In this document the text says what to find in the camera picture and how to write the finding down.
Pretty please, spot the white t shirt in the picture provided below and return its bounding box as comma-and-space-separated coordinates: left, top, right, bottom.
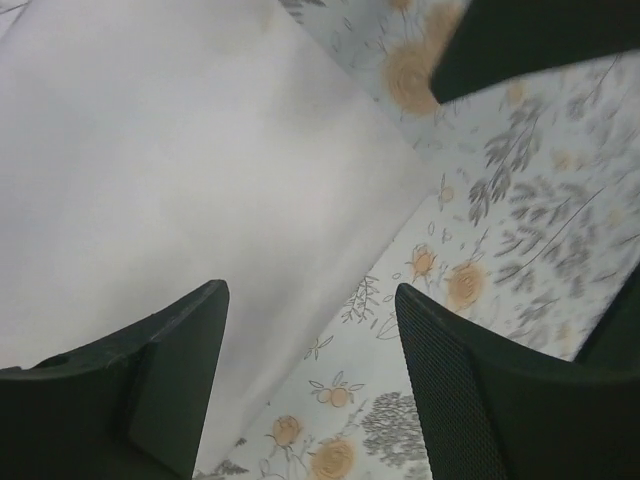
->
1, 1, 428, 467

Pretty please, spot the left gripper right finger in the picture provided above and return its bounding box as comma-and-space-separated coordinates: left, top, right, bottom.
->
396, 282, 639, 479

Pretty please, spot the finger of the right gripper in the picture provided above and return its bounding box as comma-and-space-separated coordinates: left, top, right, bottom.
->
430, 0, 639, 103

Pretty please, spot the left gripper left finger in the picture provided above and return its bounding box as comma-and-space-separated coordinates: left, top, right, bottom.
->
1, 280, 229, 479

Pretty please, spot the floral patterned table mat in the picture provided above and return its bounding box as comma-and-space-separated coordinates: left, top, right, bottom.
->
194, 1, 639, 479

